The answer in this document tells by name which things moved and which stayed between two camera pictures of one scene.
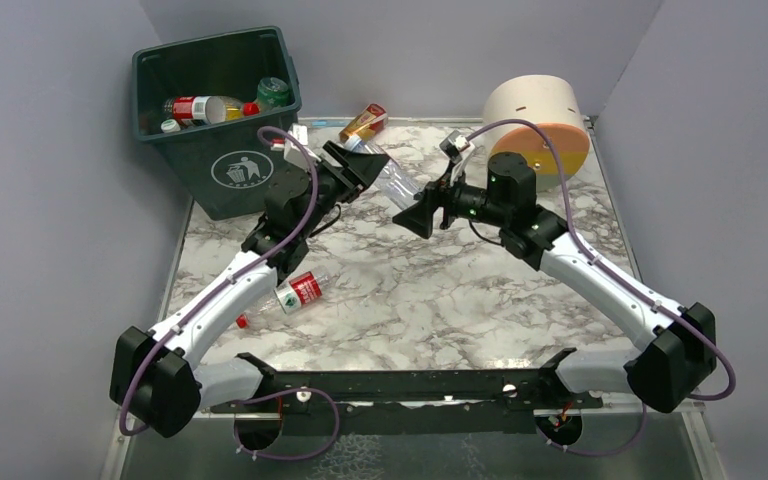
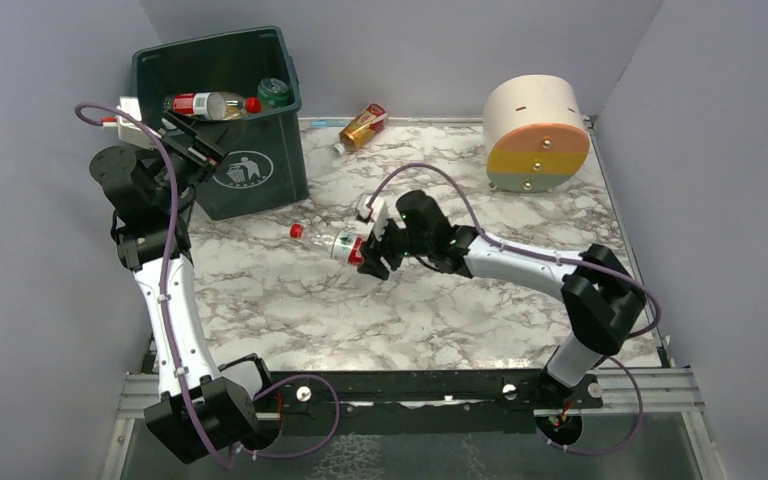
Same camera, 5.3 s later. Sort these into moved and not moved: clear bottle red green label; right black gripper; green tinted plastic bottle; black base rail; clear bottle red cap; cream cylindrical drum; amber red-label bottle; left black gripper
Moved: left black gripper; clear bottle red green label; right black gripper
Not moved: black base rail; green tinted plastic bottle; amber red-label bottle; cream cylindrical drum; clear bottle red cap
